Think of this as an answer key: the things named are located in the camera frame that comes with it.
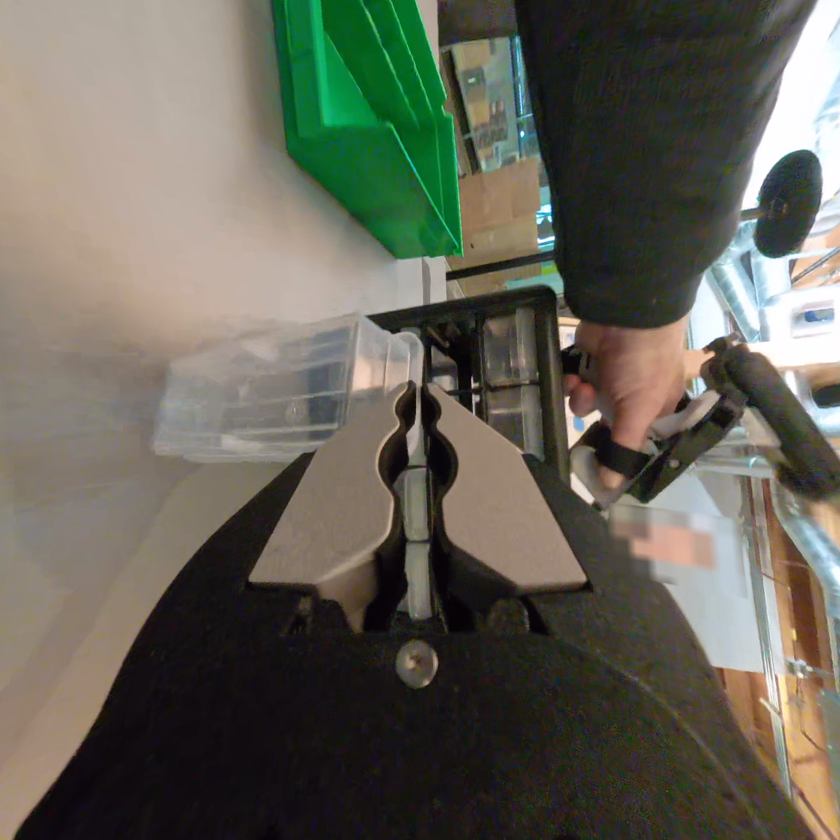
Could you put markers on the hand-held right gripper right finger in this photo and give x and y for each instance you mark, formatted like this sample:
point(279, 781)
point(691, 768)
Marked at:
point(505, 525)

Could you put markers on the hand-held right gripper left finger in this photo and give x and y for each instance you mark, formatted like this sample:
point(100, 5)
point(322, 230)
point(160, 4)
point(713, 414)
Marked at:
point(328, 518)

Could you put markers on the black drawer cabinet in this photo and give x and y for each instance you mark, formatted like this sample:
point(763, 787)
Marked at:
point(552, 394)

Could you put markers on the small clear plastic drawer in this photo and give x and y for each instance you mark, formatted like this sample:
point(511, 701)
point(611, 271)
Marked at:
point(262, 394)

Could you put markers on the rows of clear cabinet drawers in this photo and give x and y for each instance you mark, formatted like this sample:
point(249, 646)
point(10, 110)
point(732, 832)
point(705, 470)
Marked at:
point(508, 354)

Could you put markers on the person's left hand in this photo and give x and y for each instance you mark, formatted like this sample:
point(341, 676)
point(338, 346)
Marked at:
point(630, 374)

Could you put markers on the black foam grip bar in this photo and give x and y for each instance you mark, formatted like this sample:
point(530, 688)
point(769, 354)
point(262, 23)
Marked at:
point(781, 407)

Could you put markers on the wooden shelf unit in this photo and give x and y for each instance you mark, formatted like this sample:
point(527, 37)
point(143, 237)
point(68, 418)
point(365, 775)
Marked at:
point(741, 695)

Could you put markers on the black round wheel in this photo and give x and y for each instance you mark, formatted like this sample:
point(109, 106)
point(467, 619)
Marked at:
point(787, 203)

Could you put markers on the brown cardboard box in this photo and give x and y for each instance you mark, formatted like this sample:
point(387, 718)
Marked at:
point(499, 203)

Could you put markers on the green plastic bin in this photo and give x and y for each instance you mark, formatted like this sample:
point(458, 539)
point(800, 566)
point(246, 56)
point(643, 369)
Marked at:
point(354, 131)

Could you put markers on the cluttered storage shelf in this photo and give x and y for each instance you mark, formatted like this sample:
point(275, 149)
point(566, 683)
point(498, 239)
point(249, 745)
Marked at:
point(489, 98)

